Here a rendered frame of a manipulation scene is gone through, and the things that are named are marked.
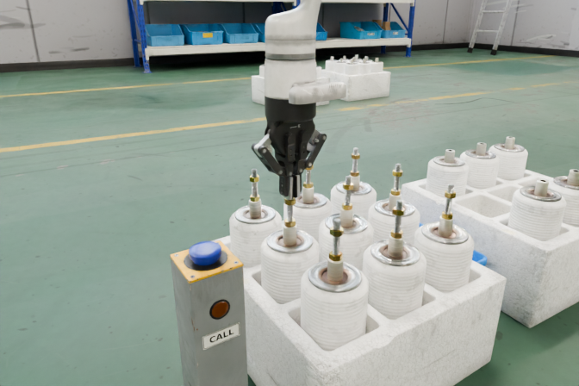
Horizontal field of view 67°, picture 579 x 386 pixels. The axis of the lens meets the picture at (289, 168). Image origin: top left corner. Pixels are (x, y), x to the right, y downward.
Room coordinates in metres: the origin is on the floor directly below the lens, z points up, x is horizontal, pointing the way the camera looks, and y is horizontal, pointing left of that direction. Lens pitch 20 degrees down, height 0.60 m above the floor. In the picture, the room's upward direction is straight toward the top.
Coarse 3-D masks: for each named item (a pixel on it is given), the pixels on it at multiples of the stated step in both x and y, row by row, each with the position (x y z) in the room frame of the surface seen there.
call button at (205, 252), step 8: (192, 248) 0.47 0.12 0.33; (200, 248) 0.47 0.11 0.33; (208, 248) 0.47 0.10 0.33; (216, 248) 0.47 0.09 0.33; (192, 256) 0.46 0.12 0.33; (200, 256) 0.45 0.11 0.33; (208, 256) 0.45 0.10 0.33; (216, 256) 0.46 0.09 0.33; (200, 264) 0.46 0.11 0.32; (208, 264) 0.46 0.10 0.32
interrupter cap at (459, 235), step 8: (432, 224) 0.68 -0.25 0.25; (424, 232) 0.65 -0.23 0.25; (432, 232) 0.66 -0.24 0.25; (456, 232) 0.66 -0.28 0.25; (464, 232) 0.66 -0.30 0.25; (432, 240) 0.63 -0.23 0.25; (440, 240) 0.62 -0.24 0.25; (448, 240) 0.63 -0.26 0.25; (456, 240) 0.63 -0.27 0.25; (464, 240) 0.63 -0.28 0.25
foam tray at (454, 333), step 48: (432, 288) 0.60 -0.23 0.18; (480, 288) 0.60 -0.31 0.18; (288, 336) 0.49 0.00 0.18; (384, 336) 0.49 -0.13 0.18; (432, 336) 0.53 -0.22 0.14; (480, 336) 0.60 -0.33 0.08; (288, 384) 0.49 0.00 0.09; (336, 384) 0.43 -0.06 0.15; (384, 384) 0.48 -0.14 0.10; (432, 384) 0.54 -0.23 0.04
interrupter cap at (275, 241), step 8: (280, 232) 0.66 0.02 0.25; (296, 232) 0.66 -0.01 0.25; (304, 232) 0.65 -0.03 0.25; (272, 240) 0.63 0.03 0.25; (280, 240) 0.63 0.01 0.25; (296, 240) 0.63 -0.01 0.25; (304, 240) 0.63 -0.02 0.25; (312, 240) 0.62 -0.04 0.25; (272, 248) 0.60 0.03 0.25; (280, 248) 0.60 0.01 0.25; (288, 248) 0.60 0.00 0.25; (296, 248) 0.60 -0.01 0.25; (304, 248) 0.60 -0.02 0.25
